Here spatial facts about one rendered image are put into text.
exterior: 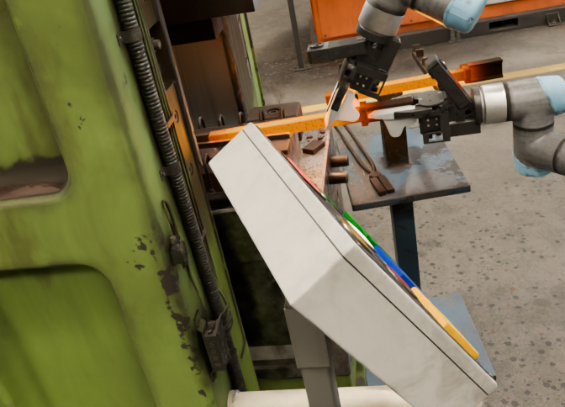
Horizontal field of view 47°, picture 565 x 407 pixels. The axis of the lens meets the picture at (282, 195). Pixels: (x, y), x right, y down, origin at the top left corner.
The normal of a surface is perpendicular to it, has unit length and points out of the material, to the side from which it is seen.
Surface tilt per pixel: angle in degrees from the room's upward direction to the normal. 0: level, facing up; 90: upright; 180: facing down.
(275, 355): 42
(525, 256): 0
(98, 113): 89
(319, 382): 90
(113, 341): 90
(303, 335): 90
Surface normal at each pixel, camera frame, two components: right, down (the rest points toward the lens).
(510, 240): -0.18, -0.86
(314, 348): -0.14, 0.50
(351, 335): 0.31, 0.41
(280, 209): -0.62, -0.59
